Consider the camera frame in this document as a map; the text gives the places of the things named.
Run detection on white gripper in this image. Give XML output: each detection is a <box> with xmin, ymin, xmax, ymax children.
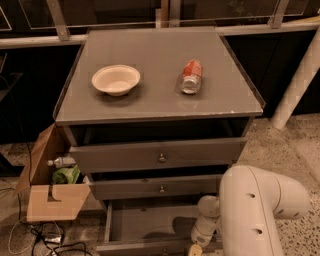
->
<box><xmin>188</xmin><ymin>215</ymin><xmax>220</xmax><ymax>256</ymax></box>

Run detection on grey bottom drawer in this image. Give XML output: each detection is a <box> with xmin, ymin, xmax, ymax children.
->
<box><xmin>97</xmin><ymin>196</ymin><xmax>200</xmax><ymax>256</ymax></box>

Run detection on grey drawer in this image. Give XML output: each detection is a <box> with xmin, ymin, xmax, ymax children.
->
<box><xmin>88</xmin><ymin>174</ymin><xmax>222</xmax><ymax>200</ymax></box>
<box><xmin>70</xmin><ymin>137</ymin><xmax>247</xmax><ymax>174</ymax></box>
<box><xmin>97</xmin><ymin>196</ymin><xmax>200</xmax><ymax>256</ymax></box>

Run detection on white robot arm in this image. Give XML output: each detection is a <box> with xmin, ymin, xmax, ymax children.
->
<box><xmin>188</xmin><ymin>165</ymin><xmax>310</xmax><ymax>256</ymax></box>

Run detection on grey top drawer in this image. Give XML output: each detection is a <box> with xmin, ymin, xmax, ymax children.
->
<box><xmin>70</xmin><ymin>137</ymin><xmax>247</xmax><ymax>174</ymax></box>

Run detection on grey middle drawer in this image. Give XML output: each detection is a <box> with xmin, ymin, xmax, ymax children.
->
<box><xmin>88</xmin><ymin>174</ymin><xmax>222</xmax><ymax>200</ymax></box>

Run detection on grey drawer cabinet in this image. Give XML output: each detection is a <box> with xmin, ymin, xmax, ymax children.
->
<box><xmin>52</xmin><ymin>27</ymin><xmax>266</xmax><ymax>222</ymax></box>

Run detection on power adapter on floor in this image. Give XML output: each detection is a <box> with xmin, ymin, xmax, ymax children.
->
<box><xmin>44</xmin><ymin>234</ymin><xmax>62</xmax><ymax>244</ymax></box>

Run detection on green plastic bag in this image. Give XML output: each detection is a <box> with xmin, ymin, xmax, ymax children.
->
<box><xmin>52</xmin><ymin>165</ymin><xmax>80</xmax><ymax>184</ymax></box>

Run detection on brown cardboard box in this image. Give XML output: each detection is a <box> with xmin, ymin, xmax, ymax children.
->
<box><xmin>15</xmin><ymin>124</ymin><xmax>90</xmax><ymax>222</ymax></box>

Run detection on clear bottle in box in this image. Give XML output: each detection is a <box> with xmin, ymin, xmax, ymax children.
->
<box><xmin>47</xmin><ymin>156</ymin><xmax>76</xmax><ymax>168</ymax></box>

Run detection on red labelled plastic bottle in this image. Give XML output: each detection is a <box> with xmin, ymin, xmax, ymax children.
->
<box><xmin>180</xmin><ymin>60</ymin><xmax>203</xmax><ymax>95</ymax></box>

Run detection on white paper bowl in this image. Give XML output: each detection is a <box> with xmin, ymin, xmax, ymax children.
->
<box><xmin>91</xmin><ymin>65</ymin><xmax>141</xmax><ymax>97</ymax></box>

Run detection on white slanted pole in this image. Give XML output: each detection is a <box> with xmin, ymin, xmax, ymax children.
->
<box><xmin>270</xmin><ymin>28</ymin><xmax>320</xmax><ymax>130</ymax></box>

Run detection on black cable on floor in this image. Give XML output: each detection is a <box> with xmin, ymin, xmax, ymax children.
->
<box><xmin>29</xmin><ymin>224</ymin><xmax>93</xmax><ymax>256</ymax></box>

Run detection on white cable on floor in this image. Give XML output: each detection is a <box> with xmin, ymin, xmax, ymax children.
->
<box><xmin>7</xmin><ymin>216</ymin><xmax>64</xmax><ymax>256</ymax></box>

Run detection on metal railing frame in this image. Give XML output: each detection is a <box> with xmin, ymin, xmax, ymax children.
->
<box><xmin>0</xmin><ymin>0</ymin><xmax>320</xmax><ymax>49</ymax></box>

